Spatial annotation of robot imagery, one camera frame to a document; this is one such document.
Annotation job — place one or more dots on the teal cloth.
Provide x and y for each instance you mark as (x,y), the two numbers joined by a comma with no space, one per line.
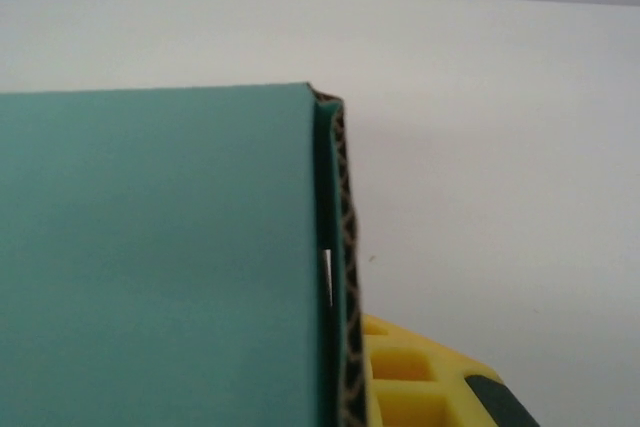
(150,247)

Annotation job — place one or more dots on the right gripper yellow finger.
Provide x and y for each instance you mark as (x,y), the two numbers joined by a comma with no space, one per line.
(410,397)

